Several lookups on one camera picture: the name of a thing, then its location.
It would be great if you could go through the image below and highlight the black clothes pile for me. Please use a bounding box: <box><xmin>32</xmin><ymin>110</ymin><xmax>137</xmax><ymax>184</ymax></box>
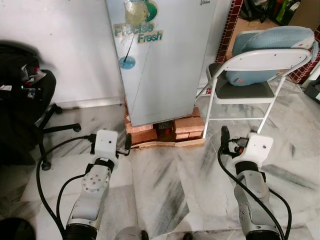
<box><xmin>0</xmin><ymin>42</ymin><xmax>51</xmax><ymax>101</ymax></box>

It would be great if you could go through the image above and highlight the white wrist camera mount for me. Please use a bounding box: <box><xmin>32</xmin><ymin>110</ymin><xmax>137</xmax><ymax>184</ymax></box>
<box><xmin>94</xmin><ymin>129</ymin><xmax>120</xmax><ymax>160</ymax></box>
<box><xmin>231</xmin><ymin>133</ymin><xmax>275</xmax><ymax>173</ymax></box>

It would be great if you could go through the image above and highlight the silver fridge door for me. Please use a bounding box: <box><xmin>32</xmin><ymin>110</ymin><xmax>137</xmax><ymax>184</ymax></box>
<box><xmin>105</xmin><ymin>0</ymin><xmax>222</xmax><ymax>127</ymax></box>

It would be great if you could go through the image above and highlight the wooden board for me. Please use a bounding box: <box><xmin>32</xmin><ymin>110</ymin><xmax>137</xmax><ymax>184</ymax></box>
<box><xmin>131</xmin><ymin>138</ymin><xmax>206</xmax><ymax>150</ymax></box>

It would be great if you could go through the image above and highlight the light blue plastic tub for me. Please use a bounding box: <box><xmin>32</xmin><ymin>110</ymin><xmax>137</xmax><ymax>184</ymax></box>
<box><xmin>224</xmin><ymin>26</ymin><xmax>318</xmax><ymax>87</ymax></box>

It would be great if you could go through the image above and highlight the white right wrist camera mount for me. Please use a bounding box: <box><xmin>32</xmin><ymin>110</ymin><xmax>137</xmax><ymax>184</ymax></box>
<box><xmin>231</xmin><ymin>133</ymin><xmax>275</xmax><ymax>173</ymax></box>

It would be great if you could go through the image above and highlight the grey right robot leg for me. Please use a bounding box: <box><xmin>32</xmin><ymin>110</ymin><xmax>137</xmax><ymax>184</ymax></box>
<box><xmin>182</xmin><ymin>231</ymin><xmax>202</xmax><ymax>240</ymax></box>

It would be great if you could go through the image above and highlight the black office chair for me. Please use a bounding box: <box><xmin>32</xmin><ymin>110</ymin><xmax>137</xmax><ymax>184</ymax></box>
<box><xmin>0</xmin><ymin>42</ymin><xmax>82</xmax><ymax>172</ymax></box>

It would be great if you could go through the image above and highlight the black backpack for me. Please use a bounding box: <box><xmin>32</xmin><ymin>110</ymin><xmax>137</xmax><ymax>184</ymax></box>
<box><xmin>240</xmin><ymin>0</ymin><xmax>301</xmax><ymax>25</ymax></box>

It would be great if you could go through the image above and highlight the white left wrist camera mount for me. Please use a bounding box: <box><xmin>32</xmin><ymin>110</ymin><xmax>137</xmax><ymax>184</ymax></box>
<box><xmin>94</xmin><ymin>129</ymin><xmax>120</xmax><ymax>160</ymax></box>

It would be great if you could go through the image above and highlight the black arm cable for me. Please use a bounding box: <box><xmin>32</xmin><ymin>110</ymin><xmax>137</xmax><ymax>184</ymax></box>
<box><xmin>36</xmin><ymin>135</ymin><xmax>97</xmax><ymax>238</ymax></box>
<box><xmin>217</xmin><ymin>145</ymin><xmax>292</xmax><ymax>240</ymax></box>

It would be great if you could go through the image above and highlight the red brick stack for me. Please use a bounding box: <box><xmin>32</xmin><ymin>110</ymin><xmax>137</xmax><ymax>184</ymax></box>
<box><xmin>124</xmin><ymin>107</ymin><xmax>160</xmax><ymax>147</ymax></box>
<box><xmin>174</xmin><ymin>107</ymin><xmax>206</xmax><ymax>141</ymax></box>

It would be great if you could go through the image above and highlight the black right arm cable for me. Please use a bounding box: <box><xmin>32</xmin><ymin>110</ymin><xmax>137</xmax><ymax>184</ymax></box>
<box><xmin>217</xmin><ymin>145</ymin><xmax>292</xmax><ymax>240</ymax></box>

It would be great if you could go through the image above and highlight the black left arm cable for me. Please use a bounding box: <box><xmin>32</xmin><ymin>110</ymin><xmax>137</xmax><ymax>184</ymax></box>
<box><xmin>36</xmin><ymin>135</ymin><xmax>97</xmax><ymax>238</ymax></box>

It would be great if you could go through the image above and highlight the white folding chair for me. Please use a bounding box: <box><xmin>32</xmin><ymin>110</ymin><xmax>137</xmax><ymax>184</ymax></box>
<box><xmin>195</xmin><ymin>48</ymin><xmax>313</xmax><ymax>147</ymax></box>

